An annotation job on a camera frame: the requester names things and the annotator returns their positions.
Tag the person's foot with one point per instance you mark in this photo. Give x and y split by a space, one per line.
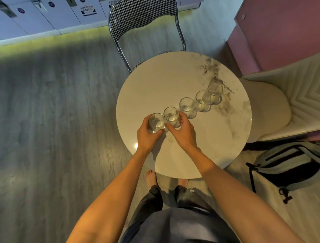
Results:
183 182
151 178

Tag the houndstooth chair with chrome frame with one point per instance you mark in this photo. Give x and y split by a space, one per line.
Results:
140 17

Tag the person's left hand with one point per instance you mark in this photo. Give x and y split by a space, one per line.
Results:
145 136

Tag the person's right forearm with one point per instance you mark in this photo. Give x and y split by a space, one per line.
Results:
237 197

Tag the black trousers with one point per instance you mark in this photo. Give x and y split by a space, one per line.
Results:
150 202

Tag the pink cabinet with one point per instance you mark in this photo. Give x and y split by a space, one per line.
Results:
275 32

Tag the person's right foot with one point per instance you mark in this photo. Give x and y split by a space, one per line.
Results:
183 182

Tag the grey and black backpack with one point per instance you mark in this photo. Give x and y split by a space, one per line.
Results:
287 166

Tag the person's left thumb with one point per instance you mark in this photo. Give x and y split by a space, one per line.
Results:
160 133

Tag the clear drinking glass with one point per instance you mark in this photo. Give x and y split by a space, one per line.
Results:
202 101
187 106
215 92
171 117
156 123

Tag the cream quilted chair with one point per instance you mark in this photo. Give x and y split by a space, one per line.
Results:
287 100

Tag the grey blue shirt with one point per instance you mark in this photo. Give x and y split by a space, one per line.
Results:
180 227

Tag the row of white lockers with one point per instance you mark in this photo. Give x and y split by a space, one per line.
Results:
50 17

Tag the person's left foot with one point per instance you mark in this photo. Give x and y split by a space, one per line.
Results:
151 178

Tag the person's right hand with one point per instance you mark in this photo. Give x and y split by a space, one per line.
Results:
186 136

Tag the person's left forearm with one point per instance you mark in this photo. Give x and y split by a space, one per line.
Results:
112 200

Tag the person's right thumb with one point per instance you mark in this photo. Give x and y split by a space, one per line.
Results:
171 129

